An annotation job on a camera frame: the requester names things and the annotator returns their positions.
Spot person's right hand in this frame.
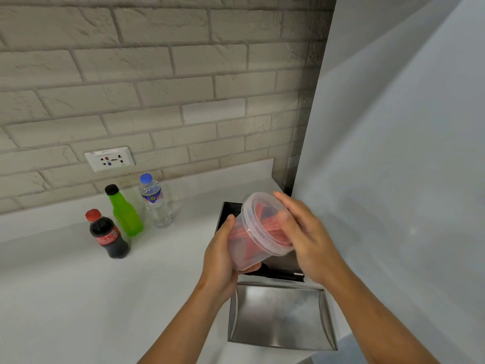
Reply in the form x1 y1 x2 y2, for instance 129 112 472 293
273 191 348 287

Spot person's right forearm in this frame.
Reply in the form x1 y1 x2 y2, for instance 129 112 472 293
325 264 441 364

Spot person's left forearm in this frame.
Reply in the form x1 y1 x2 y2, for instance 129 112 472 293
137 282 233 364

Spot tall white cabinet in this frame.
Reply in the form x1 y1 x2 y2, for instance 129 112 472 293
291 0 485 364

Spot green bottle with black cap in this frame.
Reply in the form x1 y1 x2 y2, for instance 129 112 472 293
105 184 144 237

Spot white wall socket plate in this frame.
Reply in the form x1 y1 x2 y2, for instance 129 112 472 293
84 146 136 173

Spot clear plastic tub lid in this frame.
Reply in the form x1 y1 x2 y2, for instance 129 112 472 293
241 192 296 257

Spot person's left hand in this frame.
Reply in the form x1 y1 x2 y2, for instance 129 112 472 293
199 214 262 304

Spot red packets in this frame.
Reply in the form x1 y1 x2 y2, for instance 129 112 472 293
232 202 293 264

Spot clear plastic tub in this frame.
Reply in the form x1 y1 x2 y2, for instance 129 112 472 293
227 213 276 272

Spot stainless steel bin lid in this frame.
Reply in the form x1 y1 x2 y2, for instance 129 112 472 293
227 281 338 352

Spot water bottle with blue cap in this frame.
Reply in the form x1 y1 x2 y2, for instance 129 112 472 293
138 173 173 229

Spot cola bottle with red cap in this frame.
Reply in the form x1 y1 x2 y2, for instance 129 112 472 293
85 209 131 260

